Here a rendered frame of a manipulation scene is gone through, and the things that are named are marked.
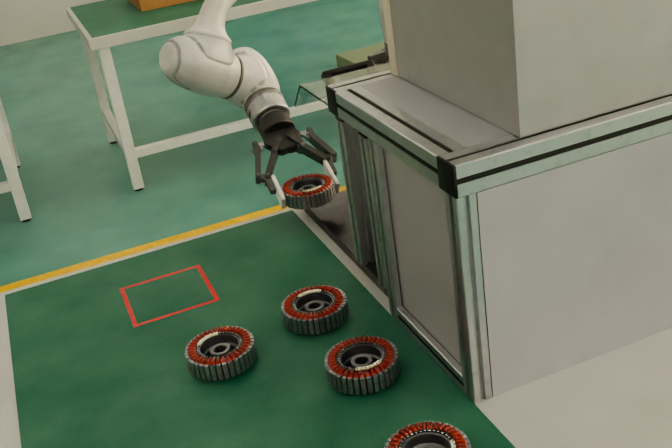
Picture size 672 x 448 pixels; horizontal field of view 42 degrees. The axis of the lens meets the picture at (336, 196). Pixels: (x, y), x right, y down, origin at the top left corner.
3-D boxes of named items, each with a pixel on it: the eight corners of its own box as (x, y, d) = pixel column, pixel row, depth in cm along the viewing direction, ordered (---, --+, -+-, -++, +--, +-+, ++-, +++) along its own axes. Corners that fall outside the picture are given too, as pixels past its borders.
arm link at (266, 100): (244, 122, 198) (253, 140, 195) (243, 93, 191) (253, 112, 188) (282, 112, 201) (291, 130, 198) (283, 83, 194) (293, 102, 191)
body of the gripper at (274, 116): (290, 127, 197) (305, 157, 192) (254, 137, 195) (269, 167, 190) (291, 104, 191) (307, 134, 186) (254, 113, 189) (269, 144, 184)
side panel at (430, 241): (390, 315, 149) (367, 137, 136) (406, 309, 150) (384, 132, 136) (474, 404, 125) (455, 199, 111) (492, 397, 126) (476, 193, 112)
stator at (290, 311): (356, 326, 147) (353, 307, 145) (291, 343, 145) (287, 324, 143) (339, 295, 157) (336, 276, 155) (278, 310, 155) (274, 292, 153)
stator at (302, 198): (275, 197, 186) (272, 181, 184) (324, 183, 189) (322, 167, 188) (293, 216, 176) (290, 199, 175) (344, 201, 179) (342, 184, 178)
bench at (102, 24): (101, 141, 487) (65, 7, 456) (451, 52, 551) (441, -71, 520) (128, 197, 409) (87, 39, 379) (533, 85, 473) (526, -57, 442)
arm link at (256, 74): (267, 124, 202) (222, 112, 193) (244, 79, 211) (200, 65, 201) (294, 90, 197) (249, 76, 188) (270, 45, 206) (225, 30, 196)
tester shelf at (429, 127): (328, 111, 150) (324, 85, 148) (655, 24, 169) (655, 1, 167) (456, 199, 111) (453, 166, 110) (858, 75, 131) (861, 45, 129)
